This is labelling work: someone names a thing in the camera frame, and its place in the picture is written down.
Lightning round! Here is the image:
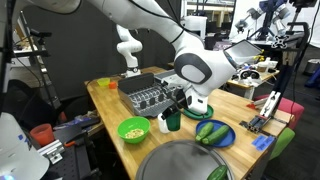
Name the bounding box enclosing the blue plate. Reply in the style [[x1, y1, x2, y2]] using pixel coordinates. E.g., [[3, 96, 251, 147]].
[[195, 119, 237, 149]]

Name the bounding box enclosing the clear plastic storage bin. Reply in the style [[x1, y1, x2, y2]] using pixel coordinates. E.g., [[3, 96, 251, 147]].
[[222, 39, 264, 66]]

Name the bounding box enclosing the pile of tan nuts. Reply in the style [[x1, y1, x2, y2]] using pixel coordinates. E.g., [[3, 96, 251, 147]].
[[124, 128, 145, 140]]

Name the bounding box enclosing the pink chair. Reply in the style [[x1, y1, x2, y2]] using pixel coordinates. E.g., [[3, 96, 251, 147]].
[[254, 94, 305, 130]]

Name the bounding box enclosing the gray dish rack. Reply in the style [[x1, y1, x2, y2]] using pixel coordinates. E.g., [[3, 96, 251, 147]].
[[117, 72, 179, 118]]

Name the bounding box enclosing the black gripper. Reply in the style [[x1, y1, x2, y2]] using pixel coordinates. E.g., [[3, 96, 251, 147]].
[[162, 84, 191, 121]]

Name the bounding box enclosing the black camera on stand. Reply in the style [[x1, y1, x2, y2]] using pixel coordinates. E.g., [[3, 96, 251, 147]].
[[28, 29, 53, 38]]

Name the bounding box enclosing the gray plastic bin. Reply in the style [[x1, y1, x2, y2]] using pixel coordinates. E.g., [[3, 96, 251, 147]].
[[153, 69, 178, 83]]

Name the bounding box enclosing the aluminum bracket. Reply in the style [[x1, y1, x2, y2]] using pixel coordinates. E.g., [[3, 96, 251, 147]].
[[36, 139, 66, 165]]

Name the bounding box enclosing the aluminum rail clamp stand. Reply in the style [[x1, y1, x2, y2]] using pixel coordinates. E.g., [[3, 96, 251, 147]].
[[239, 90, 283, 135]]

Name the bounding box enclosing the orange red cup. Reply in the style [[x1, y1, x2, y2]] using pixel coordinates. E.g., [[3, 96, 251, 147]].
[[29, 123, 56, 148]]

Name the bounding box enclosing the white machine housing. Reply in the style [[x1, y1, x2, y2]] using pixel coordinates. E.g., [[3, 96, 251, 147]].
[[0, 112, 50, 180]]

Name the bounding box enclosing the wooden background desk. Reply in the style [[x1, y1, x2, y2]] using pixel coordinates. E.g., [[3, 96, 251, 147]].
[[167, 59, 281, 100]]

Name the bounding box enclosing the gray trash can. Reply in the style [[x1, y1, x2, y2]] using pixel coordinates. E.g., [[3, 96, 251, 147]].
[[303, 58, 320, 77]]

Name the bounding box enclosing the lime green bowl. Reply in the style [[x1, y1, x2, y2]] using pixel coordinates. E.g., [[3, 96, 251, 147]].
[[96, 77, 111, 88]]

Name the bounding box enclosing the dark green plate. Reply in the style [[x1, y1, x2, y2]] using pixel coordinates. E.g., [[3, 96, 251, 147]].
[[181, 103, 215, 120]]

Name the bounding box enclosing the gray round tray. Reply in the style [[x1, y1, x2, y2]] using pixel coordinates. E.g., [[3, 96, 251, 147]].
[[135, 139, 235, 180]]

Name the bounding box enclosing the black camera stand pole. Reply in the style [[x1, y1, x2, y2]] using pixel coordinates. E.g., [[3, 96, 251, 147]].
[[272, 21, 311, 99]]

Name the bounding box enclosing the white black headset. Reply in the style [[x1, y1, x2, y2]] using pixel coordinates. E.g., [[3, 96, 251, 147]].
[[239, 68, 262, 81]]

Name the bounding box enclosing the blue tape patch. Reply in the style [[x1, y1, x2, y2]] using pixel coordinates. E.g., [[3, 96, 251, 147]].
[[251, 134, 278, 153]]

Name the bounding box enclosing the green chair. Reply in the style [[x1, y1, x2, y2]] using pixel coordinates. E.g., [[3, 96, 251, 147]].
[[269, 127, 296, 161]]

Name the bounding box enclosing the bright green plastic bowl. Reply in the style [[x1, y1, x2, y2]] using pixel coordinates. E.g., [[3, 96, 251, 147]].
[[116, 116, 151, 145]]

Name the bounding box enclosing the white mug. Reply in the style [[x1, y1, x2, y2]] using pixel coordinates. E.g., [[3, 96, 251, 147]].
[[157, 113, 171, 135]]

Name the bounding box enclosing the dark green cup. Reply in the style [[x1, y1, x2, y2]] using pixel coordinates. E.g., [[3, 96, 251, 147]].
[[165, 109, 182, 132]]

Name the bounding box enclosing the green cucumber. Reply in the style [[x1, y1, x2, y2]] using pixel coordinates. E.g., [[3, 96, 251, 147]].
[[201, 124, 231, 146], [195, 121, 215, 143], [206, 164, 229, 180]]

